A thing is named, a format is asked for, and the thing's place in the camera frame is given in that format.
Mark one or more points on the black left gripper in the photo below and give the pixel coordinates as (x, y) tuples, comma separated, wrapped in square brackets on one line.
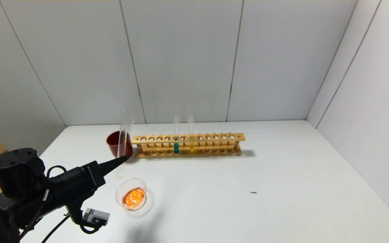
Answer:
[(95, 174)]

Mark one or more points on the orange and black left arm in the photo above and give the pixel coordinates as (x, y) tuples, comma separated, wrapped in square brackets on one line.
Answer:
[(15, 182)]

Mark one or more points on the dark red cup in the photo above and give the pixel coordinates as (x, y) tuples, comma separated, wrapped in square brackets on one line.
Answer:
[(113, 141)]

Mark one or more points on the wooden test tube rack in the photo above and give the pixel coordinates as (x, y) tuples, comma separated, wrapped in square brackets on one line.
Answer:
[(214, 137)]

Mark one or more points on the grey and black wrist camera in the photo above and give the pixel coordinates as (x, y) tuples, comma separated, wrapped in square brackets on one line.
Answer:
[(95, 217)]

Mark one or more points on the test tube with red pigment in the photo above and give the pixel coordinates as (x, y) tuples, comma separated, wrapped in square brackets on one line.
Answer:
[(131, 125)]

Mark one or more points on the clear glass beaker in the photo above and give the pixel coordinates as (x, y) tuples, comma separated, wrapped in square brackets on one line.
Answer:
[(133, 197)]

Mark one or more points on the test tube with teal pigment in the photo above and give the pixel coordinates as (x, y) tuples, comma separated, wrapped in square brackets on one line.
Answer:
[(176, 147)]

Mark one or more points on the test tube with yellow pigment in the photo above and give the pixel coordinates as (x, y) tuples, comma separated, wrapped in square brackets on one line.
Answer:
[(191, 147), (122, 135)]

